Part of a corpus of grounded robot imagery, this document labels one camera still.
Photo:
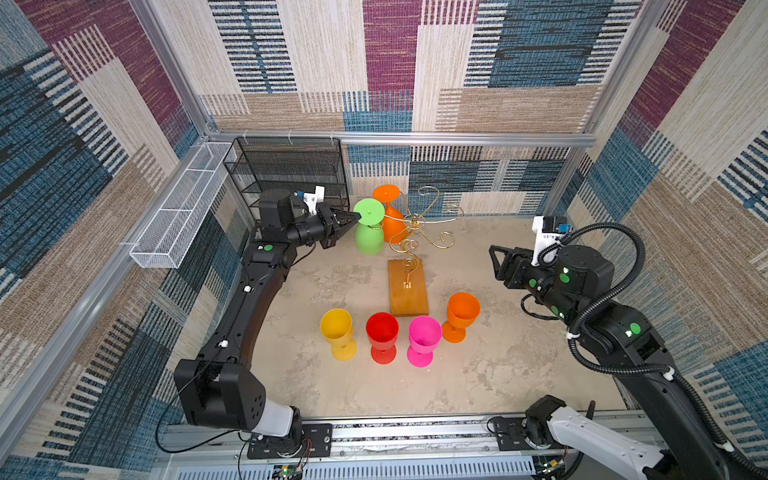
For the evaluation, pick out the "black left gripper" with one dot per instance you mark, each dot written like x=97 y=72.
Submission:
x=330 y=217

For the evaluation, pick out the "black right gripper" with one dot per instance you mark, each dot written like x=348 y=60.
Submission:
x=521 y=259

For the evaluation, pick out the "green wine glass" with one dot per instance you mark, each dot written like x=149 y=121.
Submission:
x=369 y=236

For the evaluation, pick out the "orange wine glass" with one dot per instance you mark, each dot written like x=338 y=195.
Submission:
x=462 y=310
x=393 y=225

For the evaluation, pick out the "pink wine glass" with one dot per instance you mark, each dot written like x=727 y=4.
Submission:
x=424 y=335

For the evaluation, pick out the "yellow wine glass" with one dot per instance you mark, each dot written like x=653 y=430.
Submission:
x=337 y=329

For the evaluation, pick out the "red wine glass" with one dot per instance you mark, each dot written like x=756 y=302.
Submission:
x=382 y=330

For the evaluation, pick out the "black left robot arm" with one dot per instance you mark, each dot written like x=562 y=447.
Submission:
x=217 y=388

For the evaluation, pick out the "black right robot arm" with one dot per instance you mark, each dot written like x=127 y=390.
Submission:
x=575 y=283

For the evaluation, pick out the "orange wooden rack base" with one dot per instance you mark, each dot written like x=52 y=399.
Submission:
x=407 y=288

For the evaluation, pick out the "black mesh shelf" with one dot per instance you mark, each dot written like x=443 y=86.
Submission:
x=300 y=165

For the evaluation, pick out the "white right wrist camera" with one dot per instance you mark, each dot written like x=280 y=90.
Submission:
x=548 y=231

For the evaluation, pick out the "gold wire glass rack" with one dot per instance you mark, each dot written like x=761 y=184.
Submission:
x=416 y=224

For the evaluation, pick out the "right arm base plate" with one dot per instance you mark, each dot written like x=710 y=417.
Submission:
x=519 y=433

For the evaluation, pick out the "white mesh wall basket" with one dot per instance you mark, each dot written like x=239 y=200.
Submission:
x=167 y=238

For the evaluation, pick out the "aluminium front rail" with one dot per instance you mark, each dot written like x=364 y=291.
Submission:
x=418 y=447

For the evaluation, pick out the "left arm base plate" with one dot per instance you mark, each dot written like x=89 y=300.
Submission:
x=313 y=440

